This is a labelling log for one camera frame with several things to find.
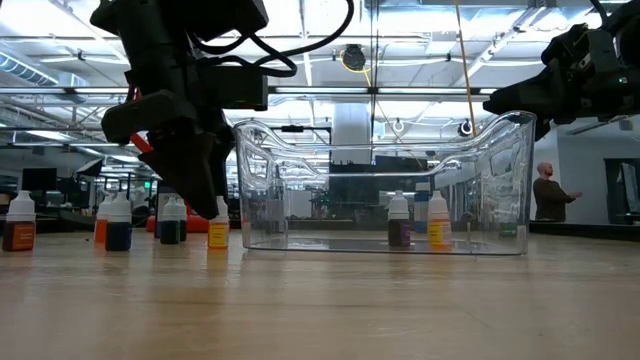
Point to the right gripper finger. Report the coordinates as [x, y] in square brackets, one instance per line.
[530, 90]
[530, 112]

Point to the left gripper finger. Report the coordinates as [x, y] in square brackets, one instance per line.
[226, 160]
[190, 170]

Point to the small dark red dye bottle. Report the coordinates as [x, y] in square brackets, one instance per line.
[184, 231]

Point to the small green dye bottle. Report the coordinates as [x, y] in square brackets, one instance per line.
[170, 232]

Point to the small yellow dye bottle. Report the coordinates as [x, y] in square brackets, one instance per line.
[439, 232]
[218, 237]

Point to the small blue dye bottle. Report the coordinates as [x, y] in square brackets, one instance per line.
[118, 235]

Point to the small orange dye bottle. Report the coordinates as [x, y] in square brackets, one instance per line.
[101, 230]

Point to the large green dye bottle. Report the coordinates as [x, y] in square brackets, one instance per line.
[508, 230]

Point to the small purple dye bottle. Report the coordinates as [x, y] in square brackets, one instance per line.
[399, 232]

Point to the small brown bottle orange label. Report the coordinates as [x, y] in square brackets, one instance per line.
[19, 236]

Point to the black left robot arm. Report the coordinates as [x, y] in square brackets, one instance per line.
[150, 30]

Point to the large purple dye bottle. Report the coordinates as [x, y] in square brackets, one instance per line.
[164, 191]

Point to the red desk lamp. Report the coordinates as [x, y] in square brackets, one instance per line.
[195, 225]

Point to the person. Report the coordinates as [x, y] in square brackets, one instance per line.
[550, 200]

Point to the black computer monitor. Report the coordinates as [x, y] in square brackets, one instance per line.
[39, 180]

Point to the clear plastic bin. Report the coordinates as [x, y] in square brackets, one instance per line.
[350, 245]

